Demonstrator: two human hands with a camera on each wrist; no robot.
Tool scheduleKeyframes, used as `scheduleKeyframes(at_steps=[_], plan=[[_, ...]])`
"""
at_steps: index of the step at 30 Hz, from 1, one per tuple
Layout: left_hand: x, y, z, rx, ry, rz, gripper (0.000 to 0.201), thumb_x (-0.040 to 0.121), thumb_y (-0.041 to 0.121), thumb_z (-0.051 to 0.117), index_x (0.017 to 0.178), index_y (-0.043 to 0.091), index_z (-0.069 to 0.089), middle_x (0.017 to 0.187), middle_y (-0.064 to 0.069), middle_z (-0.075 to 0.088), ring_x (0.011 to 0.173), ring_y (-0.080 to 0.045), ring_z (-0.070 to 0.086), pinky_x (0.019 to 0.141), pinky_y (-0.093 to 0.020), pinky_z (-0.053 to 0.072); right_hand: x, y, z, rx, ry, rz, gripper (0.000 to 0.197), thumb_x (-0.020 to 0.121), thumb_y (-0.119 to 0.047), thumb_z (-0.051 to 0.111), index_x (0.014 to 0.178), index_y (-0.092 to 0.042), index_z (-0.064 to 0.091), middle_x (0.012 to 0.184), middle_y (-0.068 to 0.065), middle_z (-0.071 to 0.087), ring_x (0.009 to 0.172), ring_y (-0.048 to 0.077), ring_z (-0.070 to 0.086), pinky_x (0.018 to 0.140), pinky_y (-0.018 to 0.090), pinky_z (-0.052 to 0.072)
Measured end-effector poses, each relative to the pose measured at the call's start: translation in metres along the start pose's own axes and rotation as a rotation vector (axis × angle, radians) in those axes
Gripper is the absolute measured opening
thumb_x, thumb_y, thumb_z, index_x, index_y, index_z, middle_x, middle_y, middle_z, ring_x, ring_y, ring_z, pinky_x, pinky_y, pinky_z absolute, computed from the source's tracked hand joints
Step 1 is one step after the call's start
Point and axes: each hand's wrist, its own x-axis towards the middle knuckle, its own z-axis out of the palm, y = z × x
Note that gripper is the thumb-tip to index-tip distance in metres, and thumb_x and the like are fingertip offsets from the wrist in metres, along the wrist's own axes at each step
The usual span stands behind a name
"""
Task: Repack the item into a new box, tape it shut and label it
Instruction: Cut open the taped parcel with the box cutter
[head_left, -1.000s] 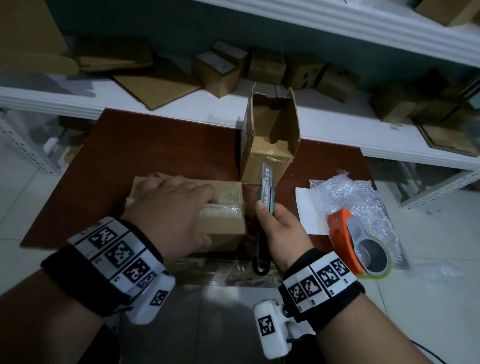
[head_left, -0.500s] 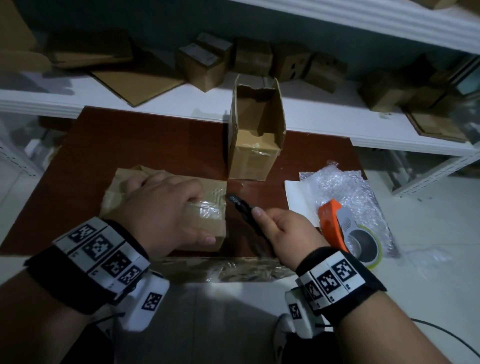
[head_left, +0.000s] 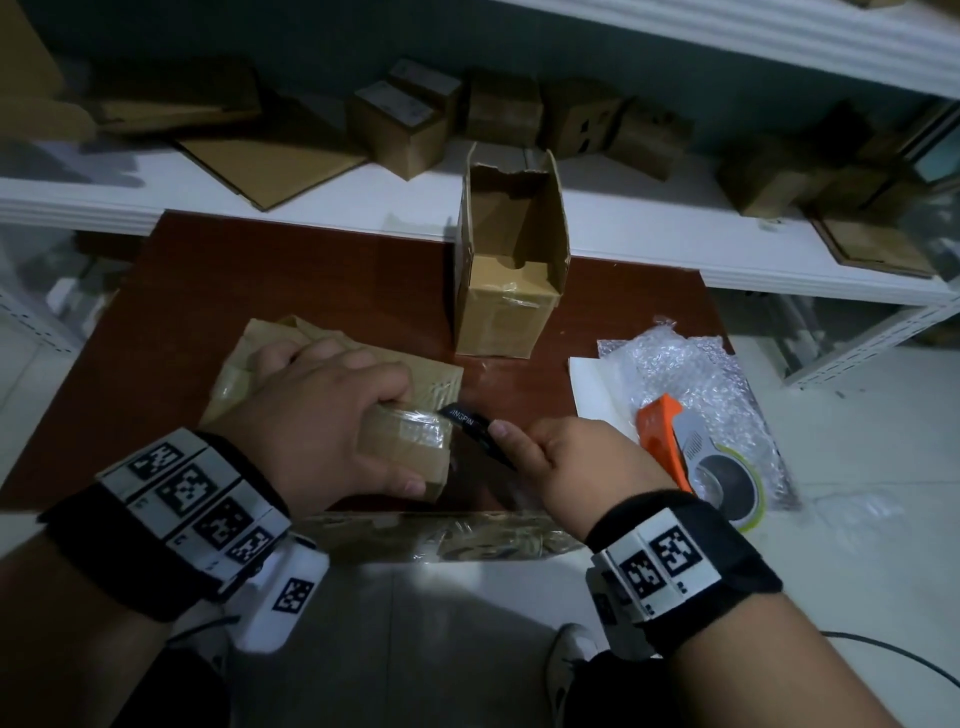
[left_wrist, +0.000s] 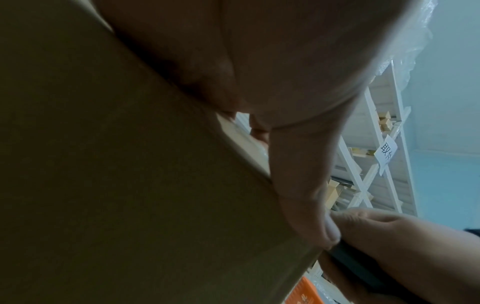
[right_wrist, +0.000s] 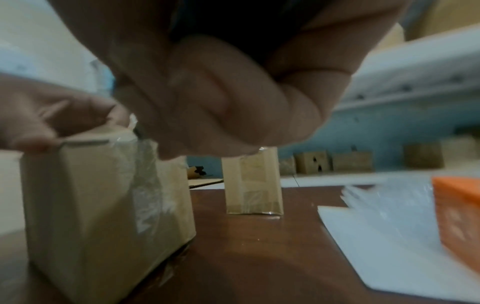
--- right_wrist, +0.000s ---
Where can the person's right hand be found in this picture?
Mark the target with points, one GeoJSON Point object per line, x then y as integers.
{"type": "Point", "coordinates": [225, 98]}

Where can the person's left hand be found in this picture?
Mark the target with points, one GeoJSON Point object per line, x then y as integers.
{"type": "Point", "coordinates": [48, 112]}

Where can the taped cardboard box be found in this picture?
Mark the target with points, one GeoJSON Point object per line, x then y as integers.
{"type": "Point", "coordinates": [93, 207]}

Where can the white paper sheet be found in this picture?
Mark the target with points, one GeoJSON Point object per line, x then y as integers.
{"type": "Point", "coordinates": [360, 252]}

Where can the flat cardboard sheet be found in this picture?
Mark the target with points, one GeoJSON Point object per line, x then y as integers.
{"type": "Point", "coordinates": [206, 182]}

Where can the small cardboard box dark holes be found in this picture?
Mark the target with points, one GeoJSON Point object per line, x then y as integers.
{"type": "Point", "coordinates": [313, 161]}

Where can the wide cardboard box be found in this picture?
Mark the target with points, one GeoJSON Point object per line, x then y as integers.
{"type": "Point", "coordinates": [392, 40]}

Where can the big open-flap cardboard box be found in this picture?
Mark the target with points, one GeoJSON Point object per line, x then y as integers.
{"type": "Point", "coordinates": [450, 14]}

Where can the plain brown cardboard box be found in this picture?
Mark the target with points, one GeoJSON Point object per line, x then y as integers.
{"type": "Point", "coordinates": [461, 151]}

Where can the white metal shelf unit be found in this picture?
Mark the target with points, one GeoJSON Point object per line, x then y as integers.
{"type": "Point", "coordinates": [412, 74]}

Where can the clear bubble wrap sheet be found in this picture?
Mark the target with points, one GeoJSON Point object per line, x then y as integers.
{"type": "Point", "coordinates": [393, 207]}

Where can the orange tape dispenser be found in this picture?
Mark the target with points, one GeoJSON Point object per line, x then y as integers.
{"type": "Point", "coordinates": [457, 213]}

